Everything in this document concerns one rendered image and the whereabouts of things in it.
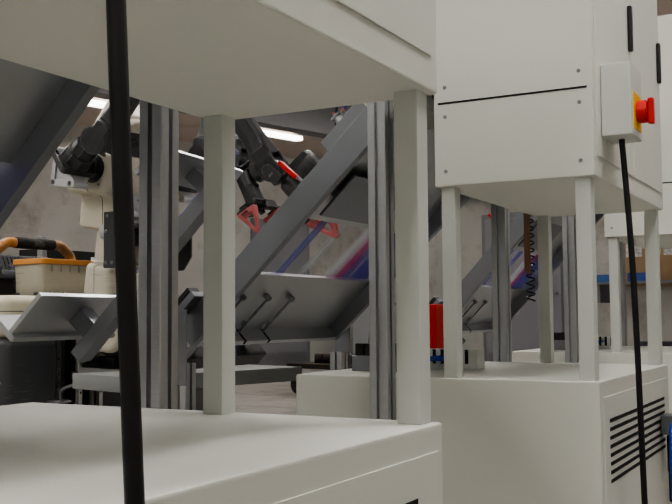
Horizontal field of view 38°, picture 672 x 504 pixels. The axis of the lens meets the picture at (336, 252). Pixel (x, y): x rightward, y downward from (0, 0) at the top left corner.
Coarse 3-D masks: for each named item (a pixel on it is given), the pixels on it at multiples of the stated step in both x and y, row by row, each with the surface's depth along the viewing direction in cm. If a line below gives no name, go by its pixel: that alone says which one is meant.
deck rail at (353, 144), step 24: (360, 120) 204; (336, 144) 206; (360, 144) 203; (336, 168) 206; (312, 192) 208; (288, 216) 211; (264, 240) 213; (288, 240) 212; (240, 264) 216; (264, 264) 213; (240, 288) 216; (192, 312) 222; (192, 336) 221
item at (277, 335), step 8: (272, 328) 255; (280, 328) 259; (288, 328) 262; (296, 328) 266; (304, 328) 270; (312, 328) 273; (320, 328) 277; (328, 328) 281; (240, 336) 239; (248, 336) 242; (256, 336) 245; (264, 336) 248; (272, 336) 252; (280, 336) 255; (288, 336) 258; (296, 336) 262; (304, 336) 265; (312, 336) 269; (320, 336) 273; (328, 336) 277; (200, 344) 223; (240, 344) 239
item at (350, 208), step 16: (432, 144) 233; (432, 160) 240; (352, 176) 210; (432, 176) 248; (336, 192) 213; (352, 192) 215; (432, 192) 256; (320, 208) 220; (336, 208) 216; (352, 208) 222; (432, 208) 265; (352, 224) 238
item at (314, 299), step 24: (264, 288) 233; (288, 288) 242; (312, 288) 252; (336, 288) 263; (360, 288) 275; (240, 312) 235; (264, 312) 244; (288, 312) 254; (312, 312) 265; (336, 312) 277
